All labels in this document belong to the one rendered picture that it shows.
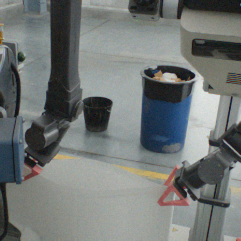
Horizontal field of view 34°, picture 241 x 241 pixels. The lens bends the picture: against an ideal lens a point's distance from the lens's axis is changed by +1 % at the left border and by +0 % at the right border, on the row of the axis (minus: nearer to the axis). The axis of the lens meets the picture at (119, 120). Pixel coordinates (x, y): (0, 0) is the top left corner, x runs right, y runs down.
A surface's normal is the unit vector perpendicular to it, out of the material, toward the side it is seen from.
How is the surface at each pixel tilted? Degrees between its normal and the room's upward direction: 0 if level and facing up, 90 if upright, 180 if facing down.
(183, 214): 0
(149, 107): 92
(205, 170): 76
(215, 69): 130
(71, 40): 105
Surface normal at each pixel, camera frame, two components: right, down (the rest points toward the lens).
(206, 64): -0.24, 0.88
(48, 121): 0.27, -0.83
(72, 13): 0.85, 0.45
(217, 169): -0.43, 0.12
